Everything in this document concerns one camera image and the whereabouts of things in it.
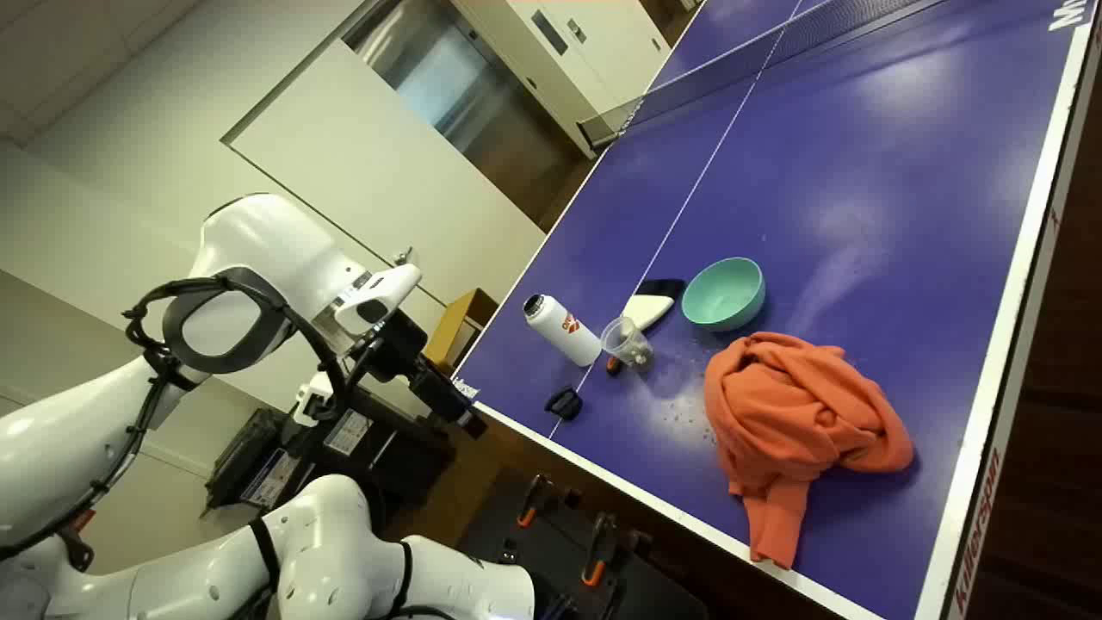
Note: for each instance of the small black object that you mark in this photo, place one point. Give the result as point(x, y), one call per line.
point(566, 403)

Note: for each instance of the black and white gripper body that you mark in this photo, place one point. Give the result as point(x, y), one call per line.
point(389, 344)

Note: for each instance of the clear plastic cup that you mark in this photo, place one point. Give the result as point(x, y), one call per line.
point(631, 344)

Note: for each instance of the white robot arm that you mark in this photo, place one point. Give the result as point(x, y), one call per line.
point(264, 275)

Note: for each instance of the orange cloth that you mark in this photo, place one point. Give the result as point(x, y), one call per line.
point(784, 411)

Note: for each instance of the teal green bowl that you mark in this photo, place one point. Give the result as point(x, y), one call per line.
point(723, 294)

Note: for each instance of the orange handled clamp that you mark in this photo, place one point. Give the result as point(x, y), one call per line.
point(599, 550)
point(531, 499)

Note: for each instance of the table tennis net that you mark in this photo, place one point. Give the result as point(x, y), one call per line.
point(743, 63)

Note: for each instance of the black equipment cart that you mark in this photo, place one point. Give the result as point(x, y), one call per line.
point(385, 454)

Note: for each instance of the yellow wooden stool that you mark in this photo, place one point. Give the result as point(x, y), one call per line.
point(458, 323)

